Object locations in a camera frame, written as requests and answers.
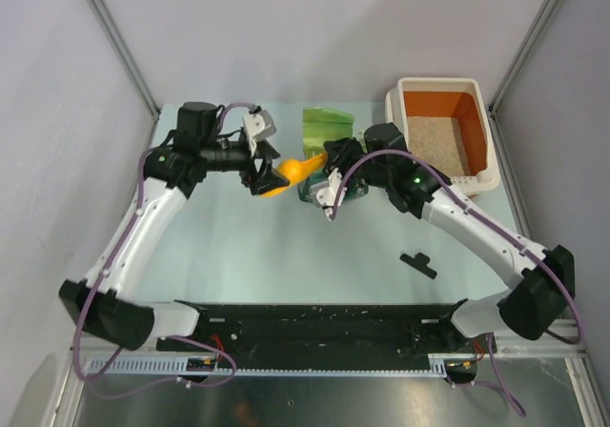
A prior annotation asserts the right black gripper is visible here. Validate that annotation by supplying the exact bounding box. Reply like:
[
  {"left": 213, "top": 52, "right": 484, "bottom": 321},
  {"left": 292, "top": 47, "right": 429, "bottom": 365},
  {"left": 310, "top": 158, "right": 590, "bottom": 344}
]
[{"left": 322, "top": 137, "right": 391, "bottom": 197}]

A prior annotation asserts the orange plastic scoop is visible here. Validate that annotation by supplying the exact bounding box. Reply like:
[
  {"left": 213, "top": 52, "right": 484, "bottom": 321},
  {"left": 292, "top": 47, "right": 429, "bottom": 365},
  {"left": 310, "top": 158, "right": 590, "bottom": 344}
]
[{"left": 262, "top": 153, "right": 328, "bottom": 197}]

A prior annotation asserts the green litter bag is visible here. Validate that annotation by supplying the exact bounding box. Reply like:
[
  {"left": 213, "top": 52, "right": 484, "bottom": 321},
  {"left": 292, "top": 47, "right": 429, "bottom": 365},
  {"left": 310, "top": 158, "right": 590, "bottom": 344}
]
[{"left": 297, "top": 107, "right": 371, "bottom": 205}]

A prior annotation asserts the black bag clip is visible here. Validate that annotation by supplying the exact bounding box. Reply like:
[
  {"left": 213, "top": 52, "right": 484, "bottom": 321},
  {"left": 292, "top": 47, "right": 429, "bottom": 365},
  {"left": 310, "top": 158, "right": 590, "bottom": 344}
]
[{"left": 399, "top": 252, "right": 437, "bottom": 280}]

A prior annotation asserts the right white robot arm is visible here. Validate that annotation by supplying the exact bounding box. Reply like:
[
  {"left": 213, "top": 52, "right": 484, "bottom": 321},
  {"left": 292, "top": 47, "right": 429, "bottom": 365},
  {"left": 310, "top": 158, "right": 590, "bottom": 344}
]
[{"left": 320, "top": 123, "right": 576, "bottom": 352}]

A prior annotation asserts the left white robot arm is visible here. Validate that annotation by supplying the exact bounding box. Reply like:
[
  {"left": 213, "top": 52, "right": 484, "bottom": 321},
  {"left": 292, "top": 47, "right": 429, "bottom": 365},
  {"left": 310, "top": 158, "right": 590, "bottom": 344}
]
[{"left": 58, "top": 102, "right": 289, "bottom": 351}]

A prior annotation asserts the white orange litter box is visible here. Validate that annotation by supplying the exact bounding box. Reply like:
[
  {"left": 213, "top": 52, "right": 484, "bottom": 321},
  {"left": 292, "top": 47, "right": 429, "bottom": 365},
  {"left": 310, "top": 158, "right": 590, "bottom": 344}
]
[{"left": 385, "top": 77, "right": 500, "bottom": 196}]

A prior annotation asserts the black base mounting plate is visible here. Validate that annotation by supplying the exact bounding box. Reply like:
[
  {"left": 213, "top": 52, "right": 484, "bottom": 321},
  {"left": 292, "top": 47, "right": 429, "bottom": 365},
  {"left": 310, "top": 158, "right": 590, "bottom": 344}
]
[{"left": 156, "top": 303, "right": 497, "bottom": 356}]

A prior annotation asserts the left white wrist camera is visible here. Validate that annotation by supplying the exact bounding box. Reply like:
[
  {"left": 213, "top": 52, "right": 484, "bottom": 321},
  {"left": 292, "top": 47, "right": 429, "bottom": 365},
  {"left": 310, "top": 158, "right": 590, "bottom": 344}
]
[{"left": 242, "top": 110, "right": 276, "bottom": 156}]

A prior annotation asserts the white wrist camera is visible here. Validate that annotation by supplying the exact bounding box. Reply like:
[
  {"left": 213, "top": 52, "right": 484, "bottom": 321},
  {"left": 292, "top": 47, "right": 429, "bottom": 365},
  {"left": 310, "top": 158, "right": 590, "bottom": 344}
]
[
  {"left": 314, "top": 169, "right": 345, "bottom": 221},
  {"left": 242, "top": 110, "right": 276, "bottom": 156}
]

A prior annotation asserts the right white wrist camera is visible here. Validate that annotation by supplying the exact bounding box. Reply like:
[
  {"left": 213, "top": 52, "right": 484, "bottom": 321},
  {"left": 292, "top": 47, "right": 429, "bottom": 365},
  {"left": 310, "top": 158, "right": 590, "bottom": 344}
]
[{"left": 314, "top": 169, "right": 345, "bottom": 221}]

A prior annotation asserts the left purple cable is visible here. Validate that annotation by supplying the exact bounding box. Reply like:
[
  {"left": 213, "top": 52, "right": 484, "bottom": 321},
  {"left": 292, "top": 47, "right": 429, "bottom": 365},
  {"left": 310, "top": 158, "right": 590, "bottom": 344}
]
[{"left": 71, "top": 101, "right": 254, "bottom": 399}]

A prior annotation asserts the purple cable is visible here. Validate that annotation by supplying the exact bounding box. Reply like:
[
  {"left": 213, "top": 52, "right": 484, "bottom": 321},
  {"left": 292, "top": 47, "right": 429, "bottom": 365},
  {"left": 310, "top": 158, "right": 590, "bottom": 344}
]
[
  {"left": 331, "top": 149, "right": 585, "bottom": 417},
  {"left": 71, "top": 101, "right": 254, "bottom": 399}
]

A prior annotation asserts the left aluminium frame post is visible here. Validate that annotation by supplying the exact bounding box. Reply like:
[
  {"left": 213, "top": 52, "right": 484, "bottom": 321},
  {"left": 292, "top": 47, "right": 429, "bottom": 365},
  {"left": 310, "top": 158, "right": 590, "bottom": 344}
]
[{"left": 70, "top": 0, "right": 161, "bottom": 116}]

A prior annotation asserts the aluminium frame post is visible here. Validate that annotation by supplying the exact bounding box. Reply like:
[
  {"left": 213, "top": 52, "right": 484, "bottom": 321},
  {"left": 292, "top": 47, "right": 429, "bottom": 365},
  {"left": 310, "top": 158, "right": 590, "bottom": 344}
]
[
  {"left": 489, "top": 0, "right": 578, "bottom": 109},
  {"left": 70, "top": 0, "right": 161, "bottom": 116}
]

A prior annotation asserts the grey slotted cable duct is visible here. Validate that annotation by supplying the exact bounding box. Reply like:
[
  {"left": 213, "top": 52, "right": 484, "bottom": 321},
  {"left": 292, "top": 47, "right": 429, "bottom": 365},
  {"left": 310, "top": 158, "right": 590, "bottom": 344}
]
[{"left": 85, "top": 355, "right": 477, "bottom": 377}]

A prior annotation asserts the aluminium extrusion rail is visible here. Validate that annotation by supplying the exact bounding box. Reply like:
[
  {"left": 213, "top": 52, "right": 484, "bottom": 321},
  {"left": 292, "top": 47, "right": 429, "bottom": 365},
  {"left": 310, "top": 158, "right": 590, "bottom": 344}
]
[{"left": 495, "top": 331, "right": 588, "bottom": 358}]

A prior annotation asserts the right aluminium frame post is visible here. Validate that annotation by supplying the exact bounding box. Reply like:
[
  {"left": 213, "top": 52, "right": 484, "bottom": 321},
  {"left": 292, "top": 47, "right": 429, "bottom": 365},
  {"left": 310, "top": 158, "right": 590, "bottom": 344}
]
[{"left": 489, "top": 0, "right": 578, "bottom": 109}]

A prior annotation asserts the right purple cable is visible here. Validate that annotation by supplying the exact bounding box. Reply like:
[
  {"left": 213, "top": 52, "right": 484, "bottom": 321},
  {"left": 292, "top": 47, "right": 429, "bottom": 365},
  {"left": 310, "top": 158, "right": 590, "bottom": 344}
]
[{"left": 331, "top": 149, "right": 585, "bottom": 417}]

